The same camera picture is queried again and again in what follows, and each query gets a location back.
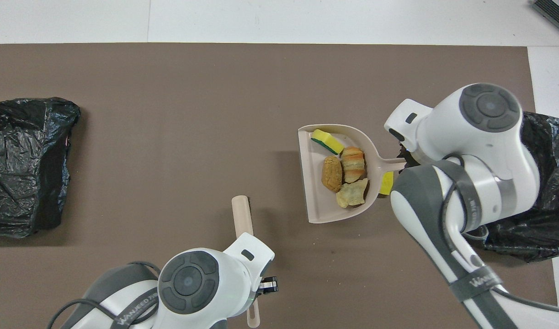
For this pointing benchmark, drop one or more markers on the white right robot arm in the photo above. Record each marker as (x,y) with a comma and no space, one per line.
(480,146)

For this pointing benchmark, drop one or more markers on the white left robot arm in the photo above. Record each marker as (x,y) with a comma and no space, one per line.
(192,288)

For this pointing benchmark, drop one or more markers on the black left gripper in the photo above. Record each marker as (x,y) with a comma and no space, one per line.
(268,285)

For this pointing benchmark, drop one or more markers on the brown table mat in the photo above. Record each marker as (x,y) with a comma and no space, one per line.
(124,91)

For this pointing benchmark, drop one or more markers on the brown toy bread loaf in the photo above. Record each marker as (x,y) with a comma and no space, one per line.
(332,174)

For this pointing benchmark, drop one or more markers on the beige brush black bristles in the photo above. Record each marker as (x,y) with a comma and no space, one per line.
(242,217)

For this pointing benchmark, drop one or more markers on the rectangular yellow green sponge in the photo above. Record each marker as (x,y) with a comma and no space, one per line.
(327,141)

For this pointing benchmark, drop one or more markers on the grey ribbed panel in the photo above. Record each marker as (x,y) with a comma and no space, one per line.
(558,11)

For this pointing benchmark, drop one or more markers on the beige plastic dustpan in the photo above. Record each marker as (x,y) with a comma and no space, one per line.
(313,201)

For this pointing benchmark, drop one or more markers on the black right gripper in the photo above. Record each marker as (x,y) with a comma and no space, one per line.
(408,155)

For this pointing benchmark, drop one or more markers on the notched yellow sponge piece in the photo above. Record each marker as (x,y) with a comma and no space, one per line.
(387,183)

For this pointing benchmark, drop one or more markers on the pale toy pastry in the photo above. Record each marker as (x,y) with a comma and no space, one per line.
(352,194)

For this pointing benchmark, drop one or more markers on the striped toy croissant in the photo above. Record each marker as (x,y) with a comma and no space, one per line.
(353,164)

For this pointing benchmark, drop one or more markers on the black bag lined bin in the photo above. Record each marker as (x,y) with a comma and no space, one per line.
(23,169)
(549,219)

